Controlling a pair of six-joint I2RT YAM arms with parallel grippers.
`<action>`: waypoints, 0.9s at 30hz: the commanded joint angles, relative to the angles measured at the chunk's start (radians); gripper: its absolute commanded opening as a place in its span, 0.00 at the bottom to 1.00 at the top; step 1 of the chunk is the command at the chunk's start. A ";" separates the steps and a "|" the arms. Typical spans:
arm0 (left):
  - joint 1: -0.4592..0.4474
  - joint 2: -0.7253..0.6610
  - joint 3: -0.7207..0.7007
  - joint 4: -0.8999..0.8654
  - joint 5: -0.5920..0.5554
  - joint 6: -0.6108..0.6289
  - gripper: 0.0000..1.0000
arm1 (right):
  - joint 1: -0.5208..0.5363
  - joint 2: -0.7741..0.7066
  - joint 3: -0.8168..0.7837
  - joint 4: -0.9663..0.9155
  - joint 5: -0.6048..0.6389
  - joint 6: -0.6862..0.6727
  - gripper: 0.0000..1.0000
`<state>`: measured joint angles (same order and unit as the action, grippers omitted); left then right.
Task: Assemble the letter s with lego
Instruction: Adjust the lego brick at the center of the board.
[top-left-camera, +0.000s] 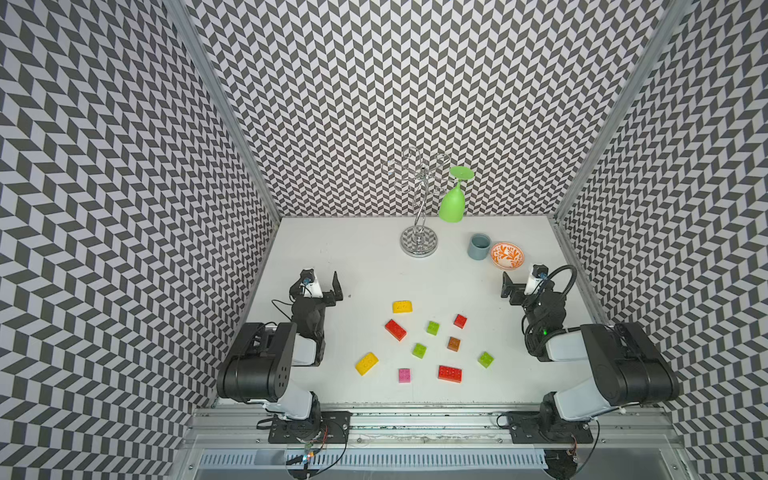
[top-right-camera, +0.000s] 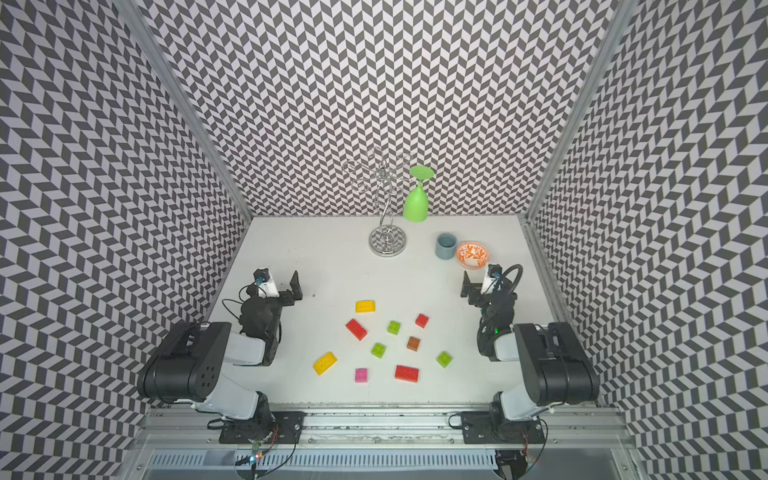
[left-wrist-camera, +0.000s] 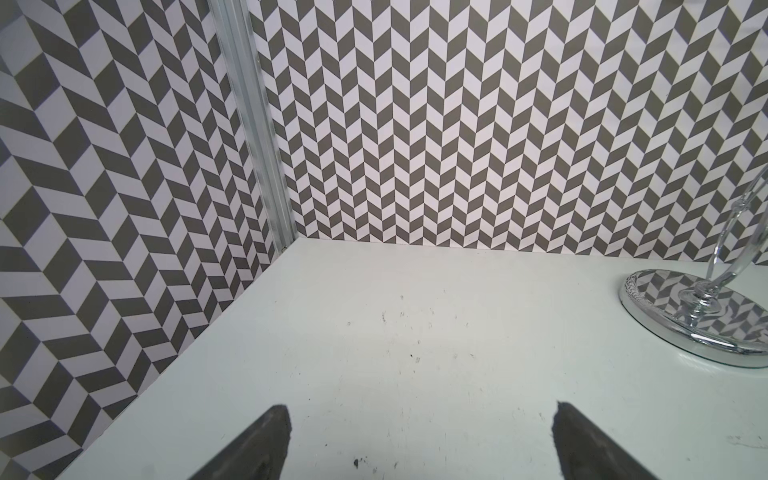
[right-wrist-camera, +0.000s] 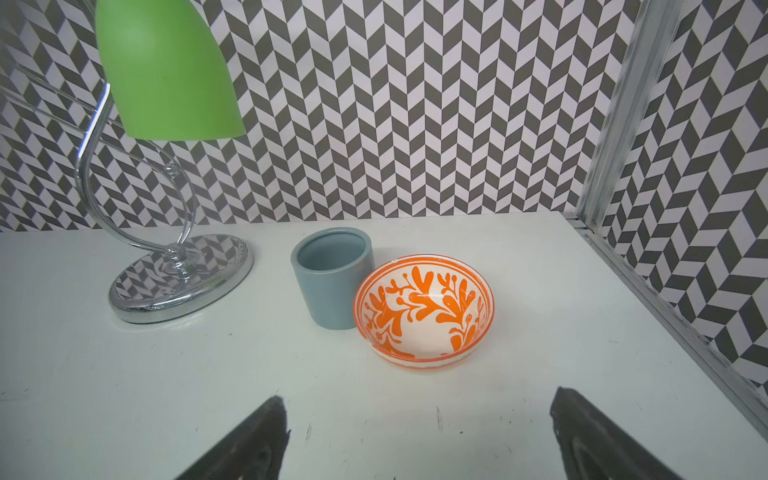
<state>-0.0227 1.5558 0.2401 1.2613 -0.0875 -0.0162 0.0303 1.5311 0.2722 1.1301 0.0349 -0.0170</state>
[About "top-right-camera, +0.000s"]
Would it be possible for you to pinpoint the green plastic wine glass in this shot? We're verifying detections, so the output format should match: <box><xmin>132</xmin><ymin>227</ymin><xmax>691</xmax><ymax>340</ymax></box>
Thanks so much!
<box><xmin>403</xmin><ymin>165</ymin><xmax>435</xmax><ymax>223</ymax></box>

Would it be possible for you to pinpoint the red long lego brick front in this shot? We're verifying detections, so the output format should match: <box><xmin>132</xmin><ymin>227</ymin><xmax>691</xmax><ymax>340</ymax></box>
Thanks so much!
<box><xmin>394</xmin><ymin>365</ymin><xmax>420</xmax><ymax>383</ymax></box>

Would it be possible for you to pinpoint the white vent grille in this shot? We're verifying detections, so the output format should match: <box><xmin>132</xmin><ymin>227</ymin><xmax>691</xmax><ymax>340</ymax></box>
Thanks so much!
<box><xmin>146</xmin><ymin>451</ymin><xmax>499</xmax><ymax>472</ymax></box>

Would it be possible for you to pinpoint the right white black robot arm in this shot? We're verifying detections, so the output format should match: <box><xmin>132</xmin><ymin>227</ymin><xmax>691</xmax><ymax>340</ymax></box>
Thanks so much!
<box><xmin>460</xmin><ymin>264</ymin><xmax>600</xmax><ymax>434</ymax></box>

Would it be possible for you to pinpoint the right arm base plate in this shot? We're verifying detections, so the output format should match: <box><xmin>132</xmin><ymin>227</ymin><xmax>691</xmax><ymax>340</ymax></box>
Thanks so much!
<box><xmin>460</xmin><ymin>411</ymin><xmax>545</xmax><ymax>446</ymax></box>

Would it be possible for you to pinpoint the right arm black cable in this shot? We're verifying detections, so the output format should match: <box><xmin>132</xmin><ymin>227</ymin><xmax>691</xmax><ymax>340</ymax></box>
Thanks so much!
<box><xmin>495</xmin><ymin>263</ymin><xmax>524</xmax><ymax>301</ymax></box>

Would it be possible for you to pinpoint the chrome mug tree stand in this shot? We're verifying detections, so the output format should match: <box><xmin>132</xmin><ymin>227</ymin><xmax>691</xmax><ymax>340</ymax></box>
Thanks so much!
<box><xmin>346</xmin><ymin>146</ymin><xmax>410</xmax><ymax>258</ymax></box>

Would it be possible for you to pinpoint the green lego brick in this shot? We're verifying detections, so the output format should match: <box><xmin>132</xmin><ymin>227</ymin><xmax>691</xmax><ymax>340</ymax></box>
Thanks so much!
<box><xmin>371</xmin><ymin>343</ymin><xmax>387</xmax><ymax>359</ymax></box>
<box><xmin>387</xmin><ymin>321</ymin><xmax>401</xmax><ymax>335</ymax></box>
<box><xmin>436</xmin><ymin>351</ymin><xmax>453</xmax><ymax>368</ymax></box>

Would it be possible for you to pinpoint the brown lego brick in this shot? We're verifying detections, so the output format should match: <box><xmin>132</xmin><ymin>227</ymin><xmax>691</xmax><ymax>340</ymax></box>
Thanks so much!
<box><xmin>407</xmin><ymin>336</ymin><xmax>420</xmax><ymax>352</ymax></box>

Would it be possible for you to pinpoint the small red lego brick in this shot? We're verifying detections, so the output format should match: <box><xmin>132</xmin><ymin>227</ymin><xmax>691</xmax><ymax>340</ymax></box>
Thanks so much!
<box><xmin>415</xmin><ymin>314</ymin><xmax>429</xmax><ymax>328</ymax></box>

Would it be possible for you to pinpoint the aluminium front rail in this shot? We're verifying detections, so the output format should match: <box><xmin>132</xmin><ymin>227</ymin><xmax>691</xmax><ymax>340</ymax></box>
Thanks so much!
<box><xmin>131</xmin><ymin>404</ymin><xmax>634</xmax><ymax>450</ymax></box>

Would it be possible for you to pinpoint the grey blue cup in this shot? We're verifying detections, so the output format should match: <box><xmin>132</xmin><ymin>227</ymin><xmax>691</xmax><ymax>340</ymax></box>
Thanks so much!
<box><xmin>435</xmin><ymin>232</ymin><xmax>458</xmax><ymax>260</ymax></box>

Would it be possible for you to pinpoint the red long lego brick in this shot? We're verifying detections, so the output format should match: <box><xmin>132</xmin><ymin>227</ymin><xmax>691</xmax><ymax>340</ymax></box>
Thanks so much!
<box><xmin>394</xmin><ymin>365</ymin><xmax>420</xmax><ymax>383</ymax></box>
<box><xmin>345</xmin><ymin>319</ymin><xmax>368</xmax><ymax>341</ymax></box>

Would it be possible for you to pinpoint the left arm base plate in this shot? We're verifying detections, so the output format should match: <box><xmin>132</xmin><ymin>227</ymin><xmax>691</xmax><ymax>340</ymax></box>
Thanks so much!
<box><xmin>218</xmin><ymin>411</ymin><xmax>305</xmax><ymax>446</ymax></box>

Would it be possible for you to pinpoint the pink lego brick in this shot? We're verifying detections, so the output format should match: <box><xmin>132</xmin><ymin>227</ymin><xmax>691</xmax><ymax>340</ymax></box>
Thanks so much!
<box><xmin>354</xmin><ymin>368</ymin><xmax>368</xmax><ymax>384</ymax></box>

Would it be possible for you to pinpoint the yellow curved lego brick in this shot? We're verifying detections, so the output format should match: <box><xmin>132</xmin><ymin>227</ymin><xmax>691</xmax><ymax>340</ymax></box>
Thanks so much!
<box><xmin>355</xmin><ymin>300</ymin><xmax>376</xmax><ymax>313</ymax></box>

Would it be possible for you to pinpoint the orange patterned small bowl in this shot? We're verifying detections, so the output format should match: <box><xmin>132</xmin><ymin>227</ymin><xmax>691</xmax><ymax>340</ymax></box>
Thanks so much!
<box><xmin>456</xmin><ymin>241</ymin><xmax>490</xmax><ymax>270</ymax></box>

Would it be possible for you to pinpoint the yellow long lego brick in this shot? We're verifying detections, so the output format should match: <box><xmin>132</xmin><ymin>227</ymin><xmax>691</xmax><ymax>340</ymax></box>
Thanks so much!
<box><xmin>313</xmin><ymin>352</ymin><xmax>338</xmax><ymax>376</ymax></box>

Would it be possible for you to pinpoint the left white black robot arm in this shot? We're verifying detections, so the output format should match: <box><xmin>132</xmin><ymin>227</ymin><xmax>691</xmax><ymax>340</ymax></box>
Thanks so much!
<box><xmin>136</xmin><ymin>268</ymin><xmax>303</xmax><ymax>439</ymax></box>

